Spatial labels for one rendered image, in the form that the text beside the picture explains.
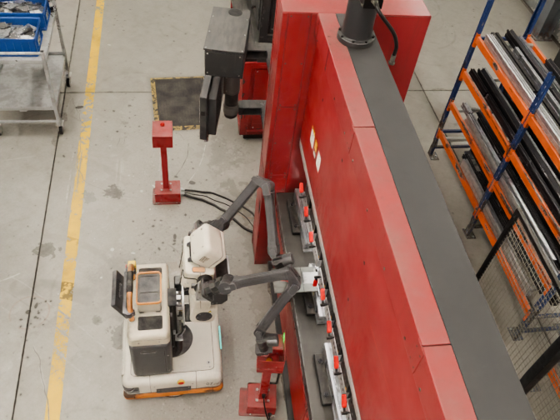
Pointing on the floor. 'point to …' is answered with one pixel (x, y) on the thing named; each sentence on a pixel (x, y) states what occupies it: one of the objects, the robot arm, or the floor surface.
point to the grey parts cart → (35, 77)
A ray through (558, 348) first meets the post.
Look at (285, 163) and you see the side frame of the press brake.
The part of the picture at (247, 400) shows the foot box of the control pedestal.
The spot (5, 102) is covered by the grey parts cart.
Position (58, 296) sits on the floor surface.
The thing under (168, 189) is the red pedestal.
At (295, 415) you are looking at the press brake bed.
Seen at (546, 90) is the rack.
